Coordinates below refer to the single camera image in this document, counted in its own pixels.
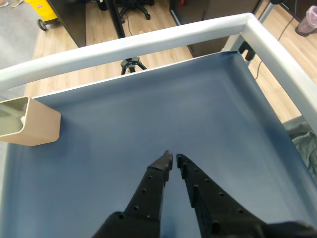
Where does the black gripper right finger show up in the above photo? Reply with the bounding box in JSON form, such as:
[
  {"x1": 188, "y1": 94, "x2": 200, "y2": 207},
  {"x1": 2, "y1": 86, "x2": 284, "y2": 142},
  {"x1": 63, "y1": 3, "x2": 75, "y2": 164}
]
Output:
[{"x1": 175, "y1": 153, "x2": 273, "y2": 238}]

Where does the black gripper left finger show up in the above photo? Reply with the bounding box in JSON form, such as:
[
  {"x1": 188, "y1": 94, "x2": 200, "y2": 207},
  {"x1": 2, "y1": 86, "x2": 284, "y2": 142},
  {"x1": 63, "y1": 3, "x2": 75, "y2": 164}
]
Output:
[{"x1": 93, "y1": 149, "x2": 174, "y2": 238}]

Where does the beige box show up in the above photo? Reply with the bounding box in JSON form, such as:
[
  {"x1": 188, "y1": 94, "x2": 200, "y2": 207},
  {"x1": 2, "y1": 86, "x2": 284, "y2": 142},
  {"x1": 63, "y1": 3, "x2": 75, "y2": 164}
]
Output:
[{"x1": 0, "y1": 96, "x2": 62, "y2": 147}]

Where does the blue grey table mat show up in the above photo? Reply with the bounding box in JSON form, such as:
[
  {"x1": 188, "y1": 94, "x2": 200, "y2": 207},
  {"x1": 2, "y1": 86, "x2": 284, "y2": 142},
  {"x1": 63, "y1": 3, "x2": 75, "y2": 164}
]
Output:
[{"x1": 0, "y1": 51, "x2": 317, "y2": 238}]

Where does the dark green cloth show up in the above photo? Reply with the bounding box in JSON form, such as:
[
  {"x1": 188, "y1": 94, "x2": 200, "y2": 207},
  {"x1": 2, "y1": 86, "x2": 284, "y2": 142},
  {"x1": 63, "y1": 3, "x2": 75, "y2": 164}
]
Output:
[{"x1": 283, "y1": 116, "x2": 317, "y2": 176}]

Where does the black tripod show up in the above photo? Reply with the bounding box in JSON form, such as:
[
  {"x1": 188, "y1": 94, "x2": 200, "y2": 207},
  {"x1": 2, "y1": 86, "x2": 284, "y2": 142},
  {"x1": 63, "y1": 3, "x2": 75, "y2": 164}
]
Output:
[{"x1": 120, "y1": 57, "x2": 148, "y2": 75}]

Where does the black clamp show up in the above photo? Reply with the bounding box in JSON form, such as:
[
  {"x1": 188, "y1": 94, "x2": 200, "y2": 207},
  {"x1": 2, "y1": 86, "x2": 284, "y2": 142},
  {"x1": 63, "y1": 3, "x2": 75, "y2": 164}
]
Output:
[{"x1": 238, "y1": 41, "x2": 256, "y2": 61}]

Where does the black desk leg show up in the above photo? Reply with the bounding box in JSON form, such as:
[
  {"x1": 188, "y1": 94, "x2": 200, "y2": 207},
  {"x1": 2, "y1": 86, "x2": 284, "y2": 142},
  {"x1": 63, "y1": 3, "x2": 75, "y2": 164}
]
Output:
[{"x1": 108, "y1": 0, "x2": 126, "y2": 39}]

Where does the black office chair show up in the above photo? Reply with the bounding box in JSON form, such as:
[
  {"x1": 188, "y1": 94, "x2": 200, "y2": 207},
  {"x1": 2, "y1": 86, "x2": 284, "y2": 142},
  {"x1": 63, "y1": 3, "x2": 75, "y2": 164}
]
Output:
[{"x1": 115, "y1": 0, "x2": 156, "y2": 24}]

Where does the black divider panel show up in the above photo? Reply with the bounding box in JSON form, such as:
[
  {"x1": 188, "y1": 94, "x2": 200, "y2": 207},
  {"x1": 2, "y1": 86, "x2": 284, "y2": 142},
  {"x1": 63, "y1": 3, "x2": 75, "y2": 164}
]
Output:
[{"x1": 47, "y1": 0, "x2": 87, "y2": 48}]

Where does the black desk cabinet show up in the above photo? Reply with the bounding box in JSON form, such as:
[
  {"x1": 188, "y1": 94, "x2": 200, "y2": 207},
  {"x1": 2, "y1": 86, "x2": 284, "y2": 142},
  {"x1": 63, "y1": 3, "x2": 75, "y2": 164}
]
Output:
[{"x1": 170, "y1": 0, "x2": 264, "y2": 58}]

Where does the bin with pink bag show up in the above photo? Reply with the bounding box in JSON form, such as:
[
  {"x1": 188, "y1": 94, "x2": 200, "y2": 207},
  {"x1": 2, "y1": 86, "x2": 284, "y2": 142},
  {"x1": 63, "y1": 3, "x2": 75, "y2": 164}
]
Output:
[{"x1": 294, "y1": 5, "x2": 317, "y2": 38}]

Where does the yellow mop bucket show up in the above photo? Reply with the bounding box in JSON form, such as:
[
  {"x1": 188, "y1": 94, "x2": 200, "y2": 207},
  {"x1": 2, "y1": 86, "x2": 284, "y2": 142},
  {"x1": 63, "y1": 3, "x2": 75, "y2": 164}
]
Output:
[{"x1": 23, "y1": 0, "x2": 62, "y2": 32}]

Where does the silver metal table rail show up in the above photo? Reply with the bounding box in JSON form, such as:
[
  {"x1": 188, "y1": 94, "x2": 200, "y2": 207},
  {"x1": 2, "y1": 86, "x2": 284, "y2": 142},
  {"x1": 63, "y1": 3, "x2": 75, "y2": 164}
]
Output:
[{"x1": 0, "y1": 12, "x2": 317, "y2": 124}]

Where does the black floor cable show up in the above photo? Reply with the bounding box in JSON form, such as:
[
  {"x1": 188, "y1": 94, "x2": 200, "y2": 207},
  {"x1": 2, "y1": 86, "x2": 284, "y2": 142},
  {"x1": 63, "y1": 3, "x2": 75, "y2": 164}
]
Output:
[{"x1": 276, "y1": 13, "x2": 299, "y2": 42}]

